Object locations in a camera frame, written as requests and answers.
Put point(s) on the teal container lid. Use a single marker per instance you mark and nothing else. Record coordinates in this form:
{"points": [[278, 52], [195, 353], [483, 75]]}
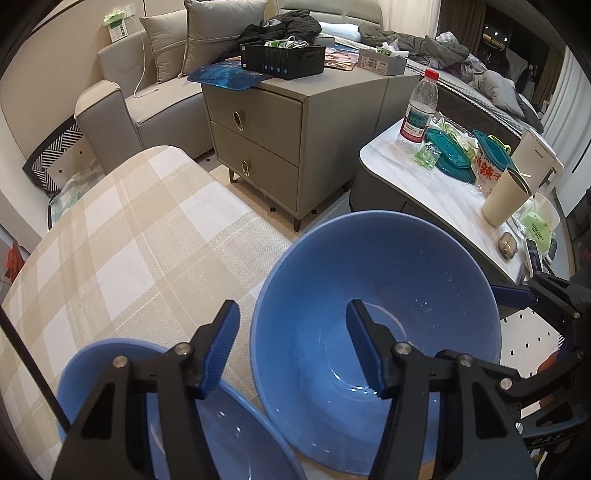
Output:
{"points": [[452, 160]]}

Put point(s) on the plastic water bottle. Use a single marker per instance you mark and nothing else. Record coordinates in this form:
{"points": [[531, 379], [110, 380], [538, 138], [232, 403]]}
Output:
{"points": [[420, 111]]}

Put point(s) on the black jacket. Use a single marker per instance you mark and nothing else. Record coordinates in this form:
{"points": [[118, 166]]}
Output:
{"points": [[297, 23]]}

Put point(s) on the beige paper cup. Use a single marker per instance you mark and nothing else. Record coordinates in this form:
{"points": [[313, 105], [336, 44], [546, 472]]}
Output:
{"points": [[508, 195]]}

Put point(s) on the grey drawer cabinet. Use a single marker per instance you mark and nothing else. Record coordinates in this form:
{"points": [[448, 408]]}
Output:
{"points": [[298, 141]]}

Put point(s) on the beige checked tablecloth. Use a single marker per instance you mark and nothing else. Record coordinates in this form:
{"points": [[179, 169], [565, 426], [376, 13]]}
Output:
{"points": [[150, 252]]}

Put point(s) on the green white wall box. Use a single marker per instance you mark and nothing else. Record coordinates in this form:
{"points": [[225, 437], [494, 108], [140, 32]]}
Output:
{"points": [[115, 24]]}

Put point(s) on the blue bowl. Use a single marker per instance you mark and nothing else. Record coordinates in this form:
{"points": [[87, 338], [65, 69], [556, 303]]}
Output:
{"points": [[343, 310], [140, 411]]}

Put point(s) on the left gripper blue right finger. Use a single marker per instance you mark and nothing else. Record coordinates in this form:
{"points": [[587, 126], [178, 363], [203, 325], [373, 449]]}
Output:
{"points": [[373, 343]]}

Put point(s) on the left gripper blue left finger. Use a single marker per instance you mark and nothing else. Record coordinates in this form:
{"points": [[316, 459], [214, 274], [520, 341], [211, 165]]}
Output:
{"points": [[213, 344]]}

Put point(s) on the tissue box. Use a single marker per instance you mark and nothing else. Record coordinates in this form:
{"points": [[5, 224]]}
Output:
{"points": [[385, 62]]}

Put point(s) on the grey cushion right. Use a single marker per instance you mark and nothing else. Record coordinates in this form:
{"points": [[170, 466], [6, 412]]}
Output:
{"points": [[213, 27]]}

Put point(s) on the white marble side table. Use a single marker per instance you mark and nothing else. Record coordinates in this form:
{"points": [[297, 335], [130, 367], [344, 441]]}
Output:
{"points": [[389, 179]]}

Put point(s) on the grey cushion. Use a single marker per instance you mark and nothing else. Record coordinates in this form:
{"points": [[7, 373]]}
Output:
{"points": [[213, 27], [167, 36]]}

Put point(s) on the black storage box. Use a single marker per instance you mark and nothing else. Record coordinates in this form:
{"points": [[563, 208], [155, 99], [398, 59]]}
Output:
{"points": [[283, 63]]}

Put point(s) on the grey sofa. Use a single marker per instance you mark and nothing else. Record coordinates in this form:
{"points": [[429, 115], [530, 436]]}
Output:
{"points": [[128, 111]]}

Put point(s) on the person right hand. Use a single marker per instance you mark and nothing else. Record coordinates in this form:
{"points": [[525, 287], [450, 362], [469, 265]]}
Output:
{"points": [[556, 357]]}

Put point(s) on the grey cushion left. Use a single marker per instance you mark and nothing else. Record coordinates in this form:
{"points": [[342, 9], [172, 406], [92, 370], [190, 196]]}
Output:
{"points": [[167, 36]]}

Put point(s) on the black patterned chair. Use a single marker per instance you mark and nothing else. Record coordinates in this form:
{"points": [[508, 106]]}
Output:
{"points": [[65, 152]]}

